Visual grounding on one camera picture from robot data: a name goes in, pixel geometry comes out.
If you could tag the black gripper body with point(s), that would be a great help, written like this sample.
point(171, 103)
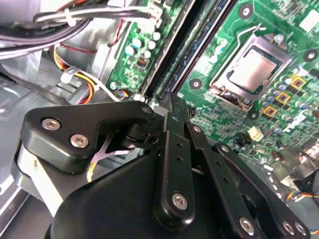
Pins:
point(112, 204)

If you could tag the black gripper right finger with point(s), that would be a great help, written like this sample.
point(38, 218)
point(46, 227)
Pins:
point(219, 179)

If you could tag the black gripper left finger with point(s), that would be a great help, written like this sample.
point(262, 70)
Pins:
point(74, 117)

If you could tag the RAM stick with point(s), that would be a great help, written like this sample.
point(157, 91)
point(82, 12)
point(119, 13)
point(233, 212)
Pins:
point(189, 49)

